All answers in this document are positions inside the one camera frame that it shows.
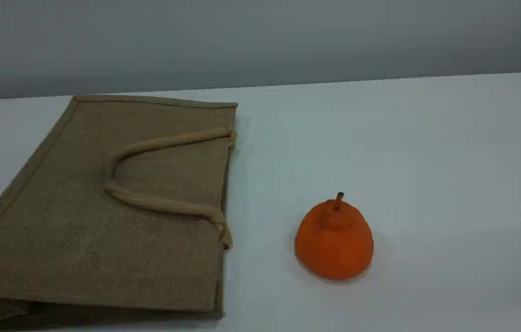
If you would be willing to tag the orange fruit with stem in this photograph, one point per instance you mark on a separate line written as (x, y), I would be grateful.
(334, 244)

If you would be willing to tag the brown jute tote bag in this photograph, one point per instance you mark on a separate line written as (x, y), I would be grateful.
(80, 230)

